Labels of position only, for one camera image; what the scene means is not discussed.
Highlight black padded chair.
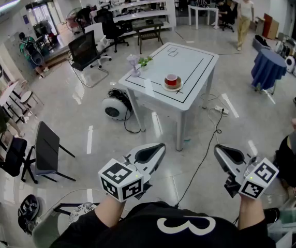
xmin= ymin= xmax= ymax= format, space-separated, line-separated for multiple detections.
xmin=0 ymin=137 xmax=27 ymax=177

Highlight white power strip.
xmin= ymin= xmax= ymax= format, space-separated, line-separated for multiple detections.
xmin=214 ymin=105 xmax=230 ymax=115

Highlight blue-clothed round table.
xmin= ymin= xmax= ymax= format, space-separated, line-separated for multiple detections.
xmin=250 ymin=48 xmax=288 ymax=95

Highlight white shelf unit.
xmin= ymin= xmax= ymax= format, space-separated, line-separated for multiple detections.
xmin=110 ymin=0 xmax=176 ymax=32

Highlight pink floor fan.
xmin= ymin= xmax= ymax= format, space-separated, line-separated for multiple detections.
xmin=66 ymin=7 xmax=84 ymax=34

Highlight grey-green chair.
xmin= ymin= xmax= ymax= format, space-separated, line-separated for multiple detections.
xmin=31 ymin=210 xmax=70 ymax=248

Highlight patterned white cushion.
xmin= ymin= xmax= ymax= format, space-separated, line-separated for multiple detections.
xmin=68 ymin=201 xmax=97 ymax=224

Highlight red and pink cup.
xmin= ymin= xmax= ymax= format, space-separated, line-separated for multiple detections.
xmin=164 ymin=73 xmax=178 ymax=87

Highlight person's left forearm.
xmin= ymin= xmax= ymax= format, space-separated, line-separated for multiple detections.
xmin=94 ymin=193 xmax=132 ymax=228

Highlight person's right forearm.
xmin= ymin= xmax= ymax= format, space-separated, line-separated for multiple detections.
xmin=237 ymin=196 xmax=265 ymax=231

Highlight white round device with cables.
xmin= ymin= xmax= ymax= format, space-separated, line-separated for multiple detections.
xmin=101 ymin=87 xmax=134 ymax=121

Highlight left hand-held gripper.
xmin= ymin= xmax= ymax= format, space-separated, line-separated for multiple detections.
xmin=98 ymin=143 xmax=167 ymax=203

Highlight grey open case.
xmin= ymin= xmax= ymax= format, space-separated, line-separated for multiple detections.
xmin=252 ymin=34 xmax=272 ymax=52

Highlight long black cable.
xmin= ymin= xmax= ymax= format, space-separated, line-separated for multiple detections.
xmin=174 ymin=108 xmax=229 ymax=208

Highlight white office chair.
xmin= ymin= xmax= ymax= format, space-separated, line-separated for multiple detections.
xmin=84 ymin=22 xmax=112 ymax=69

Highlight black mesh cantilever chair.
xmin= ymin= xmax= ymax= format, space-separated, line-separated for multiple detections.
xmin=67 ymin=30 xmax=109 ymax=88

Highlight dark wooden side table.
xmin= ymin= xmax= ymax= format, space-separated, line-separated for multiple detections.
xmin=131 ymin=18 xmax=164 ymax=54

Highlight person's black shirt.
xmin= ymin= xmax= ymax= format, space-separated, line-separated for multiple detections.
xmin=49 ymin=200 xmax=275 ymax=248

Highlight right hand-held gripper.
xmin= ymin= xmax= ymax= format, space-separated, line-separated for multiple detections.
xmin=213 ymin=143 xmax=280 ymax=200

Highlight black swivel office chair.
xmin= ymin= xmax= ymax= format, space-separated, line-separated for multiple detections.
xmin=95 ymin=8 xmax=130 ymax=53

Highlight white high table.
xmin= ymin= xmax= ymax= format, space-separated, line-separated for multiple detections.
xmin=187 ymin=4 xmax=220 ymax=30

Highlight black folding chair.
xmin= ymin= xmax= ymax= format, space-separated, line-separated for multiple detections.
xmin=21 ymin=120 xmax=77 ymax=184

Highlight round white stool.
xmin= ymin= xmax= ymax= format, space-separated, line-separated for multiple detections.
xmin=19 ymin=90 xmax=34 ymax=105

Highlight large green potted plant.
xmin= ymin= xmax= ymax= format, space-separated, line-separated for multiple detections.
xmin=137 ymin=57 xmax=149 ymax=71

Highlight white table with black lines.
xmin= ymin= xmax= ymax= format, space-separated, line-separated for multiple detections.
xmin=118 ymin=42 xmax=220 ymax=151

